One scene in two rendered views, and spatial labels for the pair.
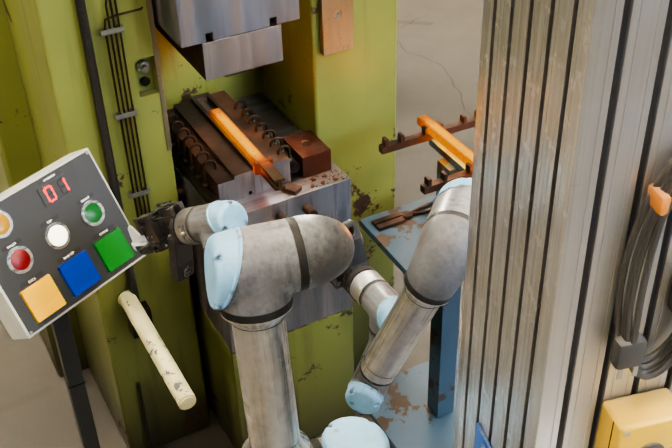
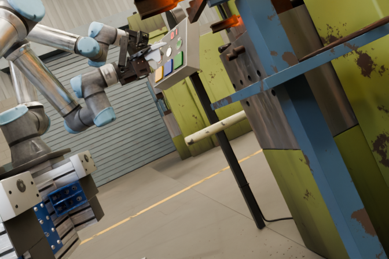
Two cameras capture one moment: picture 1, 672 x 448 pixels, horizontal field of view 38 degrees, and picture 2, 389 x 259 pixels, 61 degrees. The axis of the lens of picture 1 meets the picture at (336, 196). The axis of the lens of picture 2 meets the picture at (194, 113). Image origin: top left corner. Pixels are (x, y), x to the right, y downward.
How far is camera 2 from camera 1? 289 cm
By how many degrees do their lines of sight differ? 101
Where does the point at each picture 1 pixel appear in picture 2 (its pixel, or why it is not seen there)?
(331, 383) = (328, 219)
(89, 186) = (182, 33)
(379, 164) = (363, 18)
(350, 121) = not seen: outside the picture
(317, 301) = (283, 131)
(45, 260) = (164, 60)
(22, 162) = not seen: hidden behind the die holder
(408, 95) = not seen: outside the picture
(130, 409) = not seen: hidden behind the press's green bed
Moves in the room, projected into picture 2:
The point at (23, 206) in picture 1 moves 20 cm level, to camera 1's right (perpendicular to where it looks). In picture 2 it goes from (166, 40) to (154, 35)
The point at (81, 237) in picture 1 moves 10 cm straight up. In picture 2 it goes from (173, 54) to (165, 36)
